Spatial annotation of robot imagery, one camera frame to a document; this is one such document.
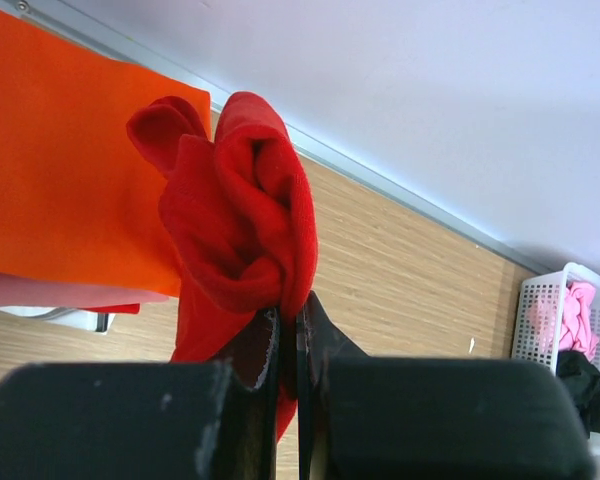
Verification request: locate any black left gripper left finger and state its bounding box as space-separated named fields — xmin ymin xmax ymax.
xmin=0 ymin=309 xmax=280 ymax=479

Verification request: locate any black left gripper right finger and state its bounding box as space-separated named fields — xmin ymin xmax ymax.
xmin=296 ymin=295 xmax=596 ymax=479

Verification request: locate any folded red white t shirt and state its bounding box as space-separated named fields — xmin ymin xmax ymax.
xmin=0 ymin=306 xmax=116 ymax=334

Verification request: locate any white plastic laundry basket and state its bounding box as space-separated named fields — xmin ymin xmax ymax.
xmin=511 ymin=262 xmax=600 ymax=455

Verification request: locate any folded dusty pink t shirt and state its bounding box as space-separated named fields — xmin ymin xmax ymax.
xmin=0 ymin=273 xmax=169 ymax=308

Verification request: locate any black t shirt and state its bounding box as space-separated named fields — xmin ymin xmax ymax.
xmin=556 ymin=350 xmax=600 ymax=437

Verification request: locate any folded orange t shirt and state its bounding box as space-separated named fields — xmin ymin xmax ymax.
xmin=0 ymin=11 xmax=211 ymax=296

